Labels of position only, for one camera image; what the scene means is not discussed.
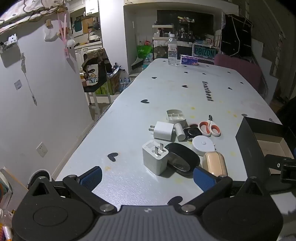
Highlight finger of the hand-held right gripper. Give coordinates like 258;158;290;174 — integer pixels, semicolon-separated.
264;153;296;169
280;160;296;184

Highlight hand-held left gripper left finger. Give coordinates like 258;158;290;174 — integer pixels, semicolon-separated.
28;166;117;215

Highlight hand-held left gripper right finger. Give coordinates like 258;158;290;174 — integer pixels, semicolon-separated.
180;166;272;213

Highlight beige earbuds case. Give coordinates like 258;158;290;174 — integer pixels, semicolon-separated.
202;151;228;177

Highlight black cardboard box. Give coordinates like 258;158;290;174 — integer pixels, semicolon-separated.
235;116;296;180

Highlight black computer mouse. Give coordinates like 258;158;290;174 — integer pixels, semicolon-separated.
165;142;201;177

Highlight white round tape measure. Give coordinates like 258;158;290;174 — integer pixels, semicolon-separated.
192;135;216;156

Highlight black smartwatch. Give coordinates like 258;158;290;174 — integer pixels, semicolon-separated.
184;125;200;142

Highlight large white charger plug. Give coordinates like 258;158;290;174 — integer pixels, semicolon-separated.
142;140;170;176

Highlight white cylindrical tube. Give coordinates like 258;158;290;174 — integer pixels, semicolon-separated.
173;123;185;141

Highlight orange white scissors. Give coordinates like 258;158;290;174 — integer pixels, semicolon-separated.
198;115;222;138

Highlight small white charger plug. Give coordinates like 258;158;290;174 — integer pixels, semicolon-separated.
148;121;174;142

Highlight white round appliance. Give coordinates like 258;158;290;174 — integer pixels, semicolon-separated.
28;169;52;186

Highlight white chair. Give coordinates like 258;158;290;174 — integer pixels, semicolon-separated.
87;91;112;116

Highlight cartoon print tote bag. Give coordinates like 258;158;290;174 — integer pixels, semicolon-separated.
82;61;108;92

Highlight purple tissue pack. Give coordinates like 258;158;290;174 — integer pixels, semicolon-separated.
180;55;199;65

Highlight brown jacket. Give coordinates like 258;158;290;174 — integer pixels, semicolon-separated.
83;48;109;64

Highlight teal POIZON box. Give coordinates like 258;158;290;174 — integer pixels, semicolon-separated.
192;45;215;58

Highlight clear water bottle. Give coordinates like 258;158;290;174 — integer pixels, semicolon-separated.
168;34;178;66

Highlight black hanging garment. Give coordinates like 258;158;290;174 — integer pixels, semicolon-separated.
221;13;252;57

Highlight green plastic bag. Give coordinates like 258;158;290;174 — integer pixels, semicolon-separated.
136;44;153;59

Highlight white shelf rack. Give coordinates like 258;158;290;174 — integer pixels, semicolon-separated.
152;24;175;58

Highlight printed fabric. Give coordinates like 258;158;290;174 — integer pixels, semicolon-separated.
0;0;67;30

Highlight white wall socket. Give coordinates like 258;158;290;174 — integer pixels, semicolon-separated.
36;142;48;157

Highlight hanging cord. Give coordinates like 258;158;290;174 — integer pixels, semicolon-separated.
21;53;37;106

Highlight pink lanyard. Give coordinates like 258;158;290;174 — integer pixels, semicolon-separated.
59;11;70;58

